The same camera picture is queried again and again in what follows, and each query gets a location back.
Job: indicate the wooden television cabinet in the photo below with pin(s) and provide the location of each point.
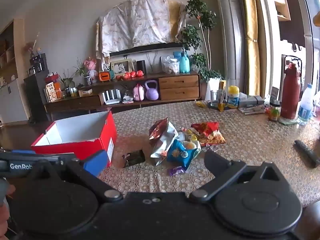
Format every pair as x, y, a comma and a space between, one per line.
178, 87

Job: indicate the black television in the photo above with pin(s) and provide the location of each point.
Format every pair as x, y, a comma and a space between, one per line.
150, 48

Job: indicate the orange white carton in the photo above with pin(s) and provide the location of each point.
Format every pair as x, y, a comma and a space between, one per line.
53, 91

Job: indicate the black cylinder speaker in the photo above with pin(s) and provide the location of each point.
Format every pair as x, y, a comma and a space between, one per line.
141, 67

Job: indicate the black coffee machine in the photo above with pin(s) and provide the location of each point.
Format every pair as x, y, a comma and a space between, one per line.
38, 63

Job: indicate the framed photo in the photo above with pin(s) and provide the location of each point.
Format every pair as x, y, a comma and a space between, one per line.
121, 67

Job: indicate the person's left hand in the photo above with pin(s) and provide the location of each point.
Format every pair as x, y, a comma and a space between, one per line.
3, 217

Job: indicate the yellow snack packet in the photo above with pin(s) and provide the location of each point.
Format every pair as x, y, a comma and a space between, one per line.
192, 137

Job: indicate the teal spray bottle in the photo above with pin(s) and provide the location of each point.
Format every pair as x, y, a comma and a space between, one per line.
185, 62

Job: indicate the tall green potted tree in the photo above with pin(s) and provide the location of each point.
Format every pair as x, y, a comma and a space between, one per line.
200, 12

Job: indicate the white snack bag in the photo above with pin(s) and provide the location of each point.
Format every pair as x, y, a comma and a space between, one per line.
162, 146

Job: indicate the glass jar with dark lid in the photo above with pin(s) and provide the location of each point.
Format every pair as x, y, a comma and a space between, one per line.
274, 113

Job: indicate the clear glass cup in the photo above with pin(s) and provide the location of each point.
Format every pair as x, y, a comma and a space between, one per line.
214, 98

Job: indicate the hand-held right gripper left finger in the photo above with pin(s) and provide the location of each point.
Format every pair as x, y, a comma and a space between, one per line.
95, 163

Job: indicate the white standing air conditioner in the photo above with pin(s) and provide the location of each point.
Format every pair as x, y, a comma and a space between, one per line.
231, 42

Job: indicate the potted orchid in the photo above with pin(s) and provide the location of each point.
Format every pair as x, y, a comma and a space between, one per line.
87, 80

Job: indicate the red cardboard box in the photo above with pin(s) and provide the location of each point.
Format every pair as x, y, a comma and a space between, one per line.
98, 145

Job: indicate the clear plastic water bottle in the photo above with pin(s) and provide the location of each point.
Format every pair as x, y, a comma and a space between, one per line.
305, 107

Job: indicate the pink doll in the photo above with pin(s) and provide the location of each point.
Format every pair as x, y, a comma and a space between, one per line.
91, 67

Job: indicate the pile of pens and papers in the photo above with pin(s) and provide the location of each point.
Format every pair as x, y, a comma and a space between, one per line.
251, 110

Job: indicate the red yellow snack bag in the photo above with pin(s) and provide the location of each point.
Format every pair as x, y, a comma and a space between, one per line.
210, 133

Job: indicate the orange teal retro radio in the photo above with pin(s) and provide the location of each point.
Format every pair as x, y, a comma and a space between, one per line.
104, 76

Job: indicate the black remote control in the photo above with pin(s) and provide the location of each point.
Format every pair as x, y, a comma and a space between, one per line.
306, 153

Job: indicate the small tan box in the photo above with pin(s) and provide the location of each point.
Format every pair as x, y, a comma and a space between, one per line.
85, 92

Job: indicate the dark round tray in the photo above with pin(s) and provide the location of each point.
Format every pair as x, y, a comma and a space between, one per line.
231, 109

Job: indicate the small white card box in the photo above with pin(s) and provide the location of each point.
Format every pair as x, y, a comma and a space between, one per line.
275, 93

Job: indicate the red thermos bottle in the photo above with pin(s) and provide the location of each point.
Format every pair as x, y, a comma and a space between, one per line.
290, 95

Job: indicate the green coaster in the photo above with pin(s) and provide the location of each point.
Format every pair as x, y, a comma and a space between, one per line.
287, 122

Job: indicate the tall yellow packet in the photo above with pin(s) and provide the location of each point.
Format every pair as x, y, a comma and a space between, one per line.
221, 106

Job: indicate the yellow lidded canister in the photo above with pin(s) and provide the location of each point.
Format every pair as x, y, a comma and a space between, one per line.
233, 100

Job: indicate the white planter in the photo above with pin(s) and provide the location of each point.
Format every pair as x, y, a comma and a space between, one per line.
213, 85

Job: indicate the grey flat box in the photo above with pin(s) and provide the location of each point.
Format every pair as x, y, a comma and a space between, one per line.
250, 101

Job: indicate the blue snack bag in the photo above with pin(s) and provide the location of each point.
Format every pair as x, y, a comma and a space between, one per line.
178, 154

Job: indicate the white router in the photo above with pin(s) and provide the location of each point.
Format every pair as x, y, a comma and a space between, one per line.
111, 98

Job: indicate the red gift box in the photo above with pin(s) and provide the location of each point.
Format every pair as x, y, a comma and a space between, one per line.
51, 78

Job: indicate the yellow curtain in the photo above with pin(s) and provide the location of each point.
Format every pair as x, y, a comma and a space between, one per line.
252, 55

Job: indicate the red ornament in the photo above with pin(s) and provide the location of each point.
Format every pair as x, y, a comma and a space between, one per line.
140, 73
127, 75
133, 74
119, 77

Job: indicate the purple kettlebell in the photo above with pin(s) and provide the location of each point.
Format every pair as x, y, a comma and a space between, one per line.
152, 92

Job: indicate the black tall cabinet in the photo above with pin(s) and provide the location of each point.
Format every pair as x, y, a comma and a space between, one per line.
36, 97

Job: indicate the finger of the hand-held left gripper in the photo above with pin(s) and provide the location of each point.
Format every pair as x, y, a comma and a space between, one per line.
23, 152

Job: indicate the purple candy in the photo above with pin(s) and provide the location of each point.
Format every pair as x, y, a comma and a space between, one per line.
176, 171

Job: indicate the red silver chip bag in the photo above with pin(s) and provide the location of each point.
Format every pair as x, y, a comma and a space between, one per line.
157, 130

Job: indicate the cloth covered television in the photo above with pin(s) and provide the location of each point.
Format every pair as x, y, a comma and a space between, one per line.
140, 25

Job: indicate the dark snack packet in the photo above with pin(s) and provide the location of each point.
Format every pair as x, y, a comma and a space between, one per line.
135, 158

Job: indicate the small yellow wrapper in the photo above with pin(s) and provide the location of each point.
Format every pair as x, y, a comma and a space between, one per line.
200, 104

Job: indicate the gold lace tablecloth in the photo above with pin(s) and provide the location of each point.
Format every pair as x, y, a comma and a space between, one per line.
250, 155

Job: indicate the clear plastic bag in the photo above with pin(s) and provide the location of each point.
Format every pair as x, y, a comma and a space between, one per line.
170, 65

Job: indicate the pink small bag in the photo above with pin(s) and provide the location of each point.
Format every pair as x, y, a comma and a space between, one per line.
139, 93

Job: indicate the stack of small books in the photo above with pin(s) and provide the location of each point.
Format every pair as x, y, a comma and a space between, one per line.
128, 97

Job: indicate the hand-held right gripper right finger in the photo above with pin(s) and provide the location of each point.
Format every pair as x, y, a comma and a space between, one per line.
215, 160

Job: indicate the wooden wall shelf unit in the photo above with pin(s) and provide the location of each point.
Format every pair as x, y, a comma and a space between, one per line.
10, 92

